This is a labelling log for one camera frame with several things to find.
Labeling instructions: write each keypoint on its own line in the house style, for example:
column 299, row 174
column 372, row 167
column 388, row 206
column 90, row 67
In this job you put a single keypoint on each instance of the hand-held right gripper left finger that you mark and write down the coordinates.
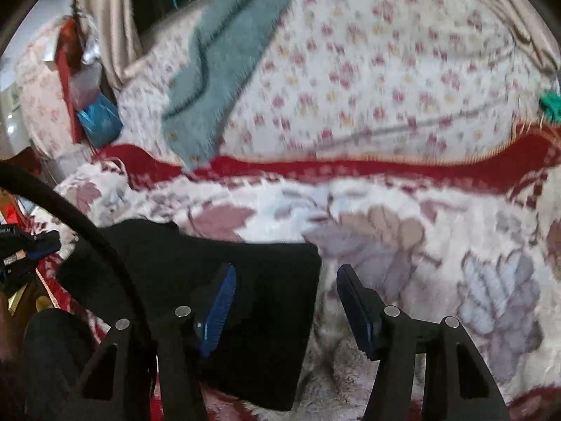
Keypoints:
column 219, row 307

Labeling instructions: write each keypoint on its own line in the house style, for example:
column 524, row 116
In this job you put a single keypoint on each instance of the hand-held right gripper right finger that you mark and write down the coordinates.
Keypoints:
column 350, row 302

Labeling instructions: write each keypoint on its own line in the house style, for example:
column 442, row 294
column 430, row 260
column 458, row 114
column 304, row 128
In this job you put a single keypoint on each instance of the black pants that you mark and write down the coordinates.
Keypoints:
column 271, row 315

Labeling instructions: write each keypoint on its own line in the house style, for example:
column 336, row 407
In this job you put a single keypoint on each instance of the person's left forearm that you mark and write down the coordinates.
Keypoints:
column 6, row 329

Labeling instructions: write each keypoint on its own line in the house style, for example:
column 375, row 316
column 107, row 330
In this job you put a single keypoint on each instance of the red and white plush blanket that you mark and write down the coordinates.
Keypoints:
column 438, row 250

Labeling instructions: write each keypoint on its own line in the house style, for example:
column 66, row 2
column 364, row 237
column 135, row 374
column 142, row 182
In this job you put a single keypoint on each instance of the person's dark-clothed leg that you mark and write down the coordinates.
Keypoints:
column 52, row 359

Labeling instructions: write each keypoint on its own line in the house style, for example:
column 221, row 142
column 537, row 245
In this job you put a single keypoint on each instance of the blue plastic bag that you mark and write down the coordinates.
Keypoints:
column 101, row 118

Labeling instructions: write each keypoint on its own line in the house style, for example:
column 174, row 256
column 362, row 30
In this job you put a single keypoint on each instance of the floral fabric cover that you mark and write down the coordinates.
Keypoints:
column 39, row 96

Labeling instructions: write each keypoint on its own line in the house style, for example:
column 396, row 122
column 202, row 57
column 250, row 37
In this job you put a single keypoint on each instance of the red hanging cloth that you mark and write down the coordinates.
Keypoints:
column 65, row 74

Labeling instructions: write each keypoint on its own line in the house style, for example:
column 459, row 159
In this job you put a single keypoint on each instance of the floral bed sheet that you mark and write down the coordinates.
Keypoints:
column 372, row 74

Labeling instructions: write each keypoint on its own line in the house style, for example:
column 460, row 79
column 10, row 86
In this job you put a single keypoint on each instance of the beige curtain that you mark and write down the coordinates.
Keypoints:
column 114, row 30

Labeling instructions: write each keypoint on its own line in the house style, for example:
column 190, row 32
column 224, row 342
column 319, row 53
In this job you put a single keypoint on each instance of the grey-blue fuzzy cloth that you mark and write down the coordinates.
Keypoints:
column 228, row 61

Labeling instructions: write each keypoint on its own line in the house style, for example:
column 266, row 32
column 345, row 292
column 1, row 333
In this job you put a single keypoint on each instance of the green cloth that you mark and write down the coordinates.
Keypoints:
column 551, row 106

